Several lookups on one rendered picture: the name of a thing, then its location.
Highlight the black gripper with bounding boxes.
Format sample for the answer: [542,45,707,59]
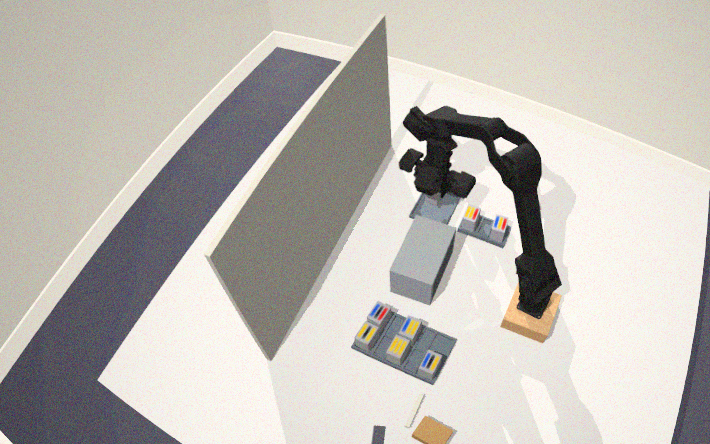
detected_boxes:
[399,148,476,199]

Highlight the beige flat panel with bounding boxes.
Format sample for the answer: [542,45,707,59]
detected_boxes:
[204,14,391,361]

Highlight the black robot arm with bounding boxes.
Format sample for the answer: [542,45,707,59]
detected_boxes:
[403,105,562,319]

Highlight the white block with blue, black and red stripes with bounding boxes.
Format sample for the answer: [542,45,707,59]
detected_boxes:
[367,301,391,332]

